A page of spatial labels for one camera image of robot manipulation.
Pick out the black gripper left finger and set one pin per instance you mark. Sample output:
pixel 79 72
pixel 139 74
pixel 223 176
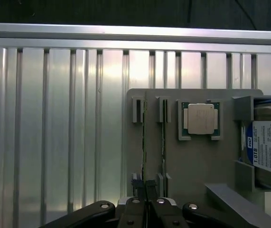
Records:
pixel 102 213

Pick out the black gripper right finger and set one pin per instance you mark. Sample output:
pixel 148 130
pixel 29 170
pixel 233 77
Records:
pixel 173 213

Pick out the grey parts rack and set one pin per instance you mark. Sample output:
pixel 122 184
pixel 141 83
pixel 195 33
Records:
pixel 197 161

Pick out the silver CPU chip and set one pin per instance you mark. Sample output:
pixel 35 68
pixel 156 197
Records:
pixel 201 118

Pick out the hard disk blue label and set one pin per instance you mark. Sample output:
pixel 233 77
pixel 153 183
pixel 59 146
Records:
pixel 270 145

